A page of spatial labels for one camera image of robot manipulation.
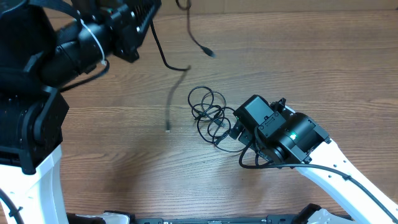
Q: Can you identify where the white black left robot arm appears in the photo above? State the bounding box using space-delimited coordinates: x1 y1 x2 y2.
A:
1 1 161 223

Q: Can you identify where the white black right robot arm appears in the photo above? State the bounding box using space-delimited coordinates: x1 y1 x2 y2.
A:
230 95 397 223

